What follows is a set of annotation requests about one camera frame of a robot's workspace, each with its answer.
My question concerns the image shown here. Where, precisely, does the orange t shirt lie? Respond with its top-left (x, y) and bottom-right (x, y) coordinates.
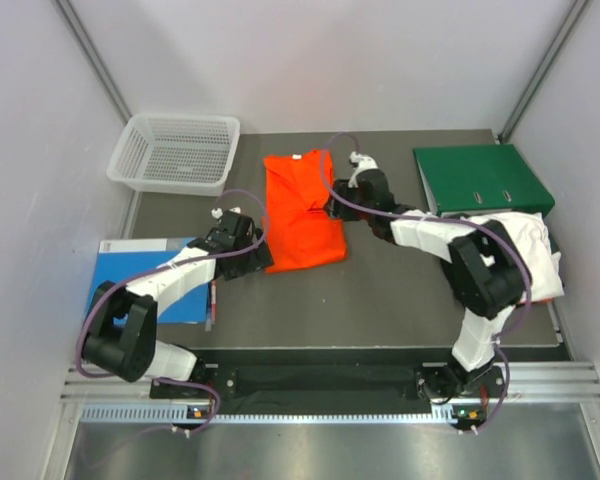
top-left (263, 150), bottom-right (347, 274)

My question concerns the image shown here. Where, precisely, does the white t shirt pile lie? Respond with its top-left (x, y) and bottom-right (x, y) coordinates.
top-left (453, 211), bottom-right (564, 302)

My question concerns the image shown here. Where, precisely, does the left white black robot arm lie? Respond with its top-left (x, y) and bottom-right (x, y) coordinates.
top-left (75, 209), bottom-right (273, 397)

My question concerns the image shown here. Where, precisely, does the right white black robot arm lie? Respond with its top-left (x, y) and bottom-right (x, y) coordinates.
top-left (324, 168), bottom-right (532, 396)

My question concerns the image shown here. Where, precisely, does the red white pen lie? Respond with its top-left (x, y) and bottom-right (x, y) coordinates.
top-left (209, 280), bottom-right (217, 325)

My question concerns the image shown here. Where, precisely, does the white plastic perforated basket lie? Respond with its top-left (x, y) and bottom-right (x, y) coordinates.
top-left (107, 113), bottom-right (241, 197)

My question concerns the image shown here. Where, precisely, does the blue folder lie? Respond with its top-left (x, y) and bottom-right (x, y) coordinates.
top-left (86, 237), bottom-right (212, 331)

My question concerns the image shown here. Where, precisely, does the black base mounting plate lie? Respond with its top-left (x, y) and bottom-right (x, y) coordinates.
top-left (149, 348), bottom-right (511, 415)

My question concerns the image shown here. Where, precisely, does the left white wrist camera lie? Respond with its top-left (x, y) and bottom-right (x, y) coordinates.
top-left (211, 207), bottom-right (242, 222)

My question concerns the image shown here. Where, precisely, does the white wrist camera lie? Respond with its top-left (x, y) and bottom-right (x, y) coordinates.
top-left (211, 207), bottom-right (242, 222)
top-left (348, 152), bottom-right (378, 188)

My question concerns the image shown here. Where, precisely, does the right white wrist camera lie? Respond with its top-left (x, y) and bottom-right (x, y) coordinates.
top-left (348, 152), bottom-right (378, 188)

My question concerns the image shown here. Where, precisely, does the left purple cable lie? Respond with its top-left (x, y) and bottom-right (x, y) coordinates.
top-left (74, 188), bottom-right (272, 437)

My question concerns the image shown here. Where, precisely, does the purple cable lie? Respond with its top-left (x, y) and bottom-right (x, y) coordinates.
top-left (317, 132), bottom-right (534, 435)
top-left (74, 188), bottom-right (272, 437)

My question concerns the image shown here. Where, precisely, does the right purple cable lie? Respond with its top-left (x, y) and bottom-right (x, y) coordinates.
top-left (317, 132), bottom-right (534, 435)

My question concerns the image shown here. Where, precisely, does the green ring binder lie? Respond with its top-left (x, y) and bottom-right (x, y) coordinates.
top-left (413, 144), bottom-right (555, 216)

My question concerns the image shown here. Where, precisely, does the aluminium rail frame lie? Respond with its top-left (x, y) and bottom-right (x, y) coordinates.
top-left (60, 362), bottom-right (600, 428)

